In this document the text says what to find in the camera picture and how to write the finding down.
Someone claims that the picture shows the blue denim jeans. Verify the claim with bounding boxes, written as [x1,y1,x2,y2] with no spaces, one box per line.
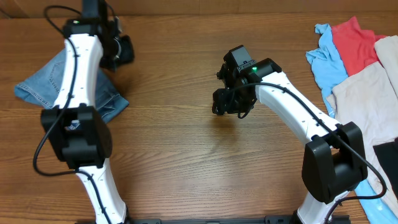
[14,50,129,123]

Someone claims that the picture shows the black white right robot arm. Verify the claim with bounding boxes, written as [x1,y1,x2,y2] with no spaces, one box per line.
[212,45,368,223]

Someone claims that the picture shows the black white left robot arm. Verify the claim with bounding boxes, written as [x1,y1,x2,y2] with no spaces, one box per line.
[33,0,134,223]

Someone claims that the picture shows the light blue t-shirt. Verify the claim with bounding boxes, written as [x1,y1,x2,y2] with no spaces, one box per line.
[305,24,397,223]

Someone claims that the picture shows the red t-shirt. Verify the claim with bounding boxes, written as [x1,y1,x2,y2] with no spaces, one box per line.
[331,16,386,77]

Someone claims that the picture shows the pale pink garment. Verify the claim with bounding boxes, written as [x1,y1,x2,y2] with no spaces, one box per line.
[326,35,397,215]

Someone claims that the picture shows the black garment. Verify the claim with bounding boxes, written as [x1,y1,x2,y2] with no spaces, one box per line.
[373,139,398,195]

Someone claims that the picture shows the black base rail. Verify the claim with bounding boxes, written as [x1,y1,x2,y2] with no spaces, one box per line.
[76,214,351,224]

